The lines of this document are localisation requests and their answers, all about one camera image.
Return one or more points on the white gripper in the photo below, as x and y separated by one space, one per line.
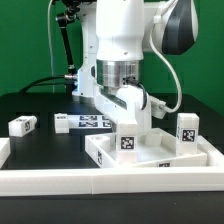
125 106

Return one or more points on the white square tabletop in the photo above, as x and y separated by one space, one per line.
157 148

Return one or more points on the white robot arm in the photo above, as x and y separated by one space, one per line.
105 41

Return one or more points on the white U-shaped obstacle fence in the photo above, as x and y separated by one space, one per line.
117 180

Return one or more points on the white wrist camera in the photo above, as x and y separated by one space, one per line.
157 107

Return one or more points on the white marker base plate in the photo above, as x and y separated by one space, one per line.
63 123

